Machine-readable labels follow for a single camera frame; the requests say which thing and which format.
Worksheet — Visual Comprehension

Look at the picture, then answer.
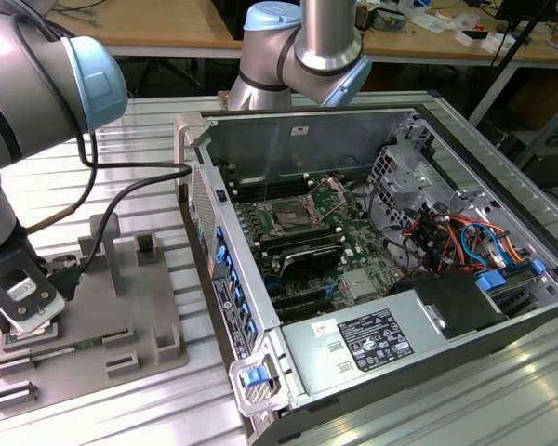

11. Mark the black RAM slot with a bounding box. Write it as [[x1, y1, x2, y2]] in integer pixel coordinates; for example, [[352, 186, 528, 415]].
[[253, 226, 340, 245], [230, 175, 308, 192], [258, 236, 344, 256], [234, 185, 311, 203]]

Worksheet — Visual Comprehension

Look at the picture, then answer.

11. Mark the CPU socket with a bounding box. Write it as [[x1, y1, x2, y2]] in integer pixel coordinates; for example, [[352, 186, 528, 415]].
[[259, 197, 329, 243]]

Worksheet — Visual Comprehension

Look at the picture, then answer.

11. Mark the black expansion slot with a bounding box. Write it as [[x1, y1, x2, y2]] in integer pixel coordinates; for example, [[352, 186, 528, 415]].
[[272, 288, 334, 310], [278, 301, 337, 322]]

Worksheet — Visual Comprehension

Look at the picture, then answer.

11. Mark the green RAM stick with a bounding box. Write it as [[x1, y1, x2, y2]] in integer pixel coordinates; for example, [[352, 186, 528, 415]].
[[27, 337, 108, 366]]

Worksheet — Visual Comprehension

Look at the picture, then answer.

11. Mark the grey parts rack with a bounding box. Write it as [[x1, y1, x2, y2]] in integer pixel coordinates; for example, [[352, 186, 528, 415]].
[[0, 212, 191, 422]]

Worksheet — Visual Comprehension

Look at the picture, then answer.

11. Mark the blue case latch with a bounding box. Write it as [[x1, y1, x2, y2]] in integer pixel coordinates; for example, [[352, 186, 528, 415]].
[[241, 366, 266, 387]]

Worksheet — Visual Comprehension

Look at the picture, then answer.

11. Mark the wooden desk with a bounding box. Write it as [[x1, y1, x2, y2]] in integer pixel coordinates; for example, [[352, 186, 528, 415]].
[[50, 0, 558, 71]]

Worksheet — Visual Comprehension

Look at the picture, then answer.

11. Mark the black graphics card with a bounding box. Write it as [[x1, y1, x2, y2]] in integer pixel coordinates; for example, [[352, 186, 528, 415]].
[[278, 244, 344, 281]]

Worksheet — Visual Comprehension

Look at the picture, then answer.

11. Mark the open PC case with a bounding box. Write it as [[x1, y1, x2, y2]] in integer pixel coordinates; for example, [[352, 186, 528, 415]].
[[174, 104, 558, 446]]

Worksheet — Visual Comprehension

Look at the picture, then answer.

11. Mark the silver power supply unit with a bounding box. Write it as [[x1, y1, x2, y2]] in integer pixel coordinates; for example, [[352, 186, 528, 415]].
[[278, 290, 447, 396]]

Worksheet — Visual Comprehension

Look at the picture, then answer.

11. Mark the metal socket cover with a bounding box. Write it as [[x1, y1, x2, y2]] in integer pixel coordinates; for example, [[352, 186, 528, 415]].
[[306, 175, 354, 223]]

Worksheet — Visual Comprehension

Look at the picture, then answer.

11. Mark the green motherboard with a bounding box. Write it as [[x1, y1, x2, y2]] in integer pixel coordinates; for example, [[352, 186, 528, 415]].
[[227, 162, 415, 326]]

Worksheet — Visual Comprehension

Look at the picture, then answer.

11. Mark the silver chipset heatsink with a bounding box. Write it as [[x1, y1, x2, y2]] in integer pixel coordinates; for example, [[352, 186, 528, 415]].
[[341, 269, 378, 299]]

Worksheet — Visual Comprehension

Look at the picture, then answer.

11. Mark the silver perforated drive cage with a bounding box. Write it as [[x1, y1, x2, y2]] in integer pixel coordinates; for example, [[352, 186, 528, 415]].
[[365, 119, 452, 224]]

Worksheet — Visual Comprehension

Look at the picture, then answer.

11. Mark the black plastic air shroud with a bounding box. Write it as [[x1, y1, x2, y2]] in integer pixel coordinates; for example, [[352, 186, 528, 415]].
[[390, 271, 511, 338]]

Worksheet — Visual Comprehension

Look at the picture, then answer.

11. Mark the small white box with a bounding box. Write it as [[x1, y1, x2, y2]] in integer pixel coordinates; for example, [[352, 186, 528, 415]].
[[481, 33, 516, 53]]

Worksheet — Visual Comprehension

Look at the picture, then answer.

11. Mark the black computer tower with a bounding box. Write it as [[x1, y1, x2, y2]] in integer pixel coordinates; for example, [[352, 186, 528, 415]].
[[523, 132, 558, 187]]

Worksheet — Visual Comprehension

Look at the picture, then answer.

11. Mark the black monitor with stand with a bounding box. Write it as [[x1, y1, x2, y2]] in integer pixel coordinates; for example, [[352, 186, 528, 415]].
[[490, 0, 558, 69]]

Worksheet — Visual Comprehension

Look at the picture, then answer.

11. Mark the black camera cable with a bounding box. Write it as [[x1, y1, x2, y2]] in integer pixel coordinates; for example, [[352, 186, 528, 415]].
[[48, 132, 194, 298], [25, 132, 99, 233]]

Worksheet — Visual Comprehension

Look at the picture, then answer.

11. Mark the black wire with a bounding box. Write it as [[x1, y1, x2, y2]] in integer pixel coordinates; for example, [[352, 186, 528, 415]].
[[367, 194, 413, 269]]

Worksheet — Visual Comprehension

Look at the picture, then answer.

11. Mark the red wire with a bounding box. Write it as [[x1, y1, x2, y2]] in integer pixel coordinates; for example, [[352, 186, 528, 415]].
[[436, 217, 461, 275]]

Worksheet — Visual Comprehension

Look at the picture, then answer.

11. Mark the blue wire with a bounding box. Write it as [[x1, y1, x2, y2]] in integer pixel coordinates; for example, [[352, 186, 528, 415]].
[[459, 223, 517, 269]]

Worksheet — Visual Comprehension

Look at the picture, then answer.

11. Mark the orange wire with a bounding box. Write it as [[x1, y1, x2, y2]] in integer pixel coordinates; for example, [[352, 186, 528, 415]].
[[439, 213, 529, 261]]

